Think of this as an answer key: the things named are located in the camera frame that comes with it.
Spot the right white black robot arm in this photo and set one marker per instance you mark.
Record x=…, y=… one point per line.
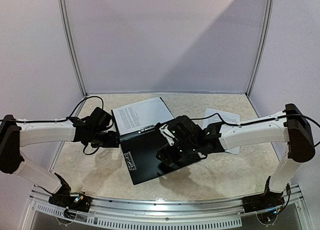
x=185, y=138

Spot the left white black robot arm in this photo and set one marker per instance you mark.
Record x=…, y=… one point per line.
x=94, y=130

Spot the right aluminium frame post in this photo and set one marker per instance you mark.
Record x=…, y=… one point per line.
x=261, y=46

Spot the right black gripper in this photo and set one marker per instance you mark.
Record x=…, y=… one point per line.
x=166, y=153

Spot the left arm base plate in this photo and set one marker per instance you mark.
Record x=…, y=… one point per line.
x=77, y=202

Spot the aluminium front rail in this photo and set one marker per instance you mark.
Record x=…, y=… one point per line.
x=161, y=208

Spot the left aluminium frame post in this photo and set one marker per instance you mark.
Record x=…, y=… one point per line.
x=71, y=46

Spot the black clip folder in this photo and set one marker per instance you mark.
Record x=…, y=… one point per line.
x=145, y=149

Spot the white printed sheet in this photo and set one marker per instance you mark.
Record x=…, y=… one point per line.
x=139, y=115

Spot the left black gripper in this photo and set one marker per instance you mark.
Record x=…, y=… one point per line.
x=113, y=141

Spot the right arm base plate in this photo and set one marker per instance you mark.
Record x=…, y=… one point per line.
x=260, y=202

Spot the aluminium frame post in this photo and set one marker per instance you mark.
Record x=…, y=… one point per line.
x=261, y=46
x=71, y=46

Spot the perforated white cable tray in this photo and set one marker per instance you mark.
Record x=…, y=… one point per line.
x=52, y=218

